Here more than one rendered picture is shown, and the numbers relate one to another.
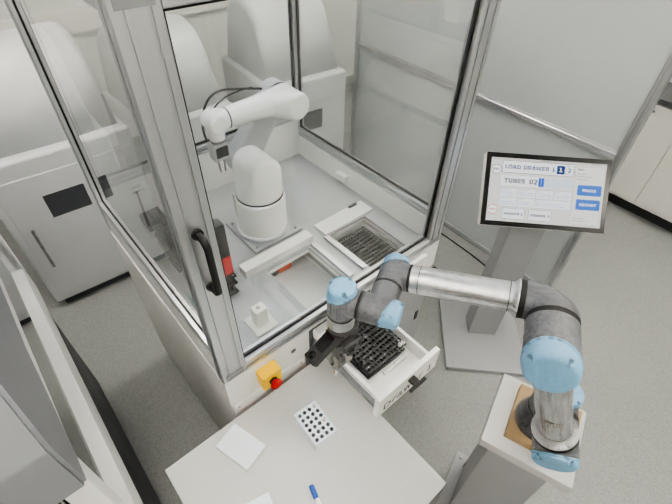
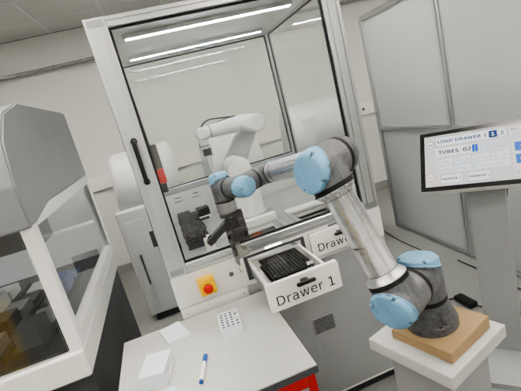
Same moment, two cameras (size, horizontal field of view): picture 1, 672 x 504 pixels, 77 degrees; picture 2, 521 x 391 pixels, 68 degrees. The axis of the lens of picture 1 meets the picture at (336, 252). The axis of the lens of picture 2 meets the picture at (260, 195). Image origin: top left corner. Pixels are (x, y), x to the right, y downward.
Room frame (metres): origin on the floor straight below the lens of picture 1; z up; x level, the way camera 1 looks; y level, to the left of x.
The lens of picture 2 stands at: (-0.47, -0.83, 1.56)
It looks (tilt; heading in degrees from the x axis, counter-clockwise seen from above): 13 degrees down; 29
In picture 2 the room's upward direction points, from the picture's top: 15 degrees counter-clockwise
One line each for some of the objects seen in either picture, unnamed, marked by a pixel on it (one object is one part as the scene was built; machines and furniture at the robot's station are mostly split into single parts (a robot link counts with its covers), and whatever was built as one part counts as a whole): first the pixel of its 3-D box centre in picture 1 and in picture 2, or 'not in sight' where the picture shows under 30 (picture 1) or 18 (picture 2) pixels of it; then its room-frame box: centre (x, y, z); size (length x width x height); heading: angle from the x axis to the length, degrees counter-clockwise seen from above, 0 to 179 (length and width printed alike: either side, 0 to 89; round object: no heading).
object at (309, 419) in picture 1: (315, 424); (229, 322); (0.60, 0.05, 0.78); 0.12 x 0.08 x 0.04; 39
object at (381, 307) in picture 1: (381, 305); (242, 185); (0.68, -0.12, 1.29); 0.11 x 0.11 x 0.08; 71
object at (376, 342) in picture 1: (364, 342); (286, 268); (0.86, -0.11, 0.87); 0.22 x 0.18 x 0.06; 42
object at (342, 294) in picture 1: (342, 299); (221, 187); (0.70, -0.02, 1.29); 0.09 x 0.08 x 0.11; 71
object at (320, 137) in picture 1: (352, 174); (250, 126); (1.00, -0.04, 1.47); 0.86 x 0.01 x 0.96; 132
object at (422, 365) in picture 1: (407, 381); (304, 285); (0.71, -0.25, 0.87); 0.29 x 0.02 x 0.11; 132
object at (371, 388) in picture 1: (362, 341); (285, 268); (0.87, -0.10, 0.86); 0.40 x 0.26 x 0.06; 42
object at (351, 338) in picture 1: (342, 334); (234, 226); (0.70, -0.02, 1.13); 0.09 x 0.08 x 0.12; 126
